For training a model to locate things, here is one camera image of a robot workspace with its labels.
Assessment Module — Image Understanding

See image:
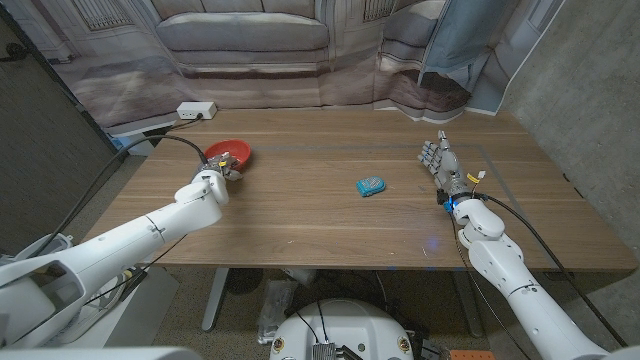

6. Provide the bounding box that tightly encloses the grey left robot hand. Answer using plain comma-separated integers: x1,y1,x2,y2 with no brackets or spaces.
197,152,245,182

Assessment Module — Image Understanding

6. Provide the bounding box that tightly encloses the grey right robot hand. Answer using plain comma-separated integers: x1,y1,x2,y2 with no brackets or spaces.
417,130,474,201

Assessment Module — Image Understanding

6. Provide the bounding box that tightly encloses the red plastic bowl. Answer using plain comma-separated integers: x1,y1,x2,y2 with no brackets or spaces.
203,138,253,170

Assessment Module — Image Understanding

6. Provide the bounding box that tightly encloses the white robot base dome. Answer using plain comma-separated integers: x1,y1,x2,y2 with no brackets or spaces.
268,298,415,360

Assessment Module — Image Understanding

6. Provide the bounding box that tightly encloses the blue phone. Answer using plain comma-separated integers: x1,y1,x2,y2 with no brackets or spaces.
355,175,387,198

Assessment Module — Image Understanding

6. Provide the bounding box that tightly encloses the white power strip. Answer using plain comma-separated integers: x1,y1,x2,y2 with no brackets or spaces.
176,101,218,121

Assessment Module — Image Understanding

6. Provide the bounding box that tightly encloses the printed living room backdrop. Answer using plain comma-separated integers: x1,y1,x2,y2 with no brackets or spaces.
0,0,566,139

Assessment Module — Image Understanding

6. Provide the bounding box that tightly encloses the black round floor object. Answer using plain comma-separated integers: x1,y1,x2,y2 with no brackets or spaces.
225,267,265,296

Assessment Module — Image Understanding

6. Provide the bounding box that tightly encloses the white table leg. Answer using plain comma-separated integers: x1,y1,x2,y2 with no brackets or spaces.
201,267,230,333
452,270,485,339

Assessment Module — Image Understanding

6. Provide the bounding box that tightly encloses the clear plastic bag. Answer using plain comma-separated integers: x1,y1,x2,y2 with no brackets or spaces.
257,278,299,346

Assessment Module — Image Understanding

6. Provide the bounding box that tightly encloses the white floor platform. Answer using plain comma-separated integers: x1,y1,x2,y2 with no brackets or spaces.
49,267,181,349

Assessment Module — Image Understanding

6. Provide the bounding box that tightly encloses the dark grey partition panel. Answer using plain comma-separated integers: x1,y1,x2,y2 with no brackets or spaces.
0,4,129,256

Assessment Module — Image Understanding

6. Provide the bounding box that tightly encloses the orange box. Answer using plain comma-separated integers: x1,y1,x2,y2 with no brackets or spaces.
449,349,496,360

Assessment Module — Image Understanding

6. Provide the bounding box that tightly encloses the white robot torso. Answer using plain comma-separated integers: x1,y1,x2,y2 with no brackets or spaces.
0,346,204,360

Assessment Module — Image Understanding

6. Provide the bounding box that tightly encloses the black power strip cord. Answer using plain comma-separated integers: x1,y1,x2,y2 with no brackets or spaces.
169,113,204,132

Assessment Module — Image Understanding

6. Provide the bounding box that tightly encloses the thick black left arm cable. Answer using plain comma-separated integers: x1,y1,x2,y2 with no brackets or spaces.
27,133,210,259

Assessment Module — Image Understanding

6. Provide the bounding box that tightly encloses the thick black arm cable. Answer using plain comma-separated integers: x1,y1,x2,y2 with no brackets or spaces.
472,192,629,349
27,133,210,259

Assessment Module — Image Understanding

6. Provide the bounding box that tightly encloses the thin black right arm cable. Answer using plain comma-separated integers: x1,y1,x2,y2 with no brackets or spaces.
449,212,534,360

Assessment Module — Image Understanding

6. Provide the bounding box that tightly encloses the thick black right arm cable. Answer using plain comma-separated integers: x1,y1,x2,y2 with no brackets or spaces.
472,192,629,349

